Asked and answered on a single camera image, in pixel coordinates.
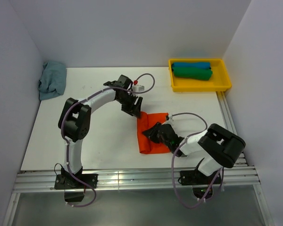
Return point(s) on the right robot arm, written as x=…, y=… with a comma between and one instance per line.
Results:
x=221, y=147

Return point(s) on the yellow plastic tray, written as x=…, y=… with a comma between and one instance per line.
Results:
x=219, y=80

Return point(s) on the blue rolled t shirt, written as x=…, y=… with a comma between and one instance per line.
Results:
x=191, y=65

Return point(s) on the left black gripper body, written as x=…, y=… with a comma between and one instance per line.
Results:
x=128, y=101

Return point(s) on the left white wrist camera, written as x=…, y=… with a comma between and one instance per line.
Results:
x=138, y=88

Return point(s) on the grey-blue crumpled t shirt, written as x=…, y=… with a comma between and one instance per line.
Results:
x=52, y=82

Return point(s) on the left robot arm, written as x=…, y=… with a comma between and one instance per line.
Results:
x=75, y=120

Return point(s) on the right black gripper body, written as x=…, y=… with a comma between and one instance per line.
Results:
x=155, y=135

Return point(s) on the green rolled t shirt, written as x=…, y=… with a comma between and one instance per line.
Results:
x=193, y=73

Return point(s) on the aluminium rail frame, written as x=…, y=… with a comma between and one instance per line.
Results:
x=41, y=181

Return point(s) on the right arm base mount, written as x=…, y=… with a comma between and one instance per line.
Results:
x=195, y=178

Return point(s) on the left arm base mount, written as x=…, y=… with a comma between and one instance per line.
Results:
x=74, y=191

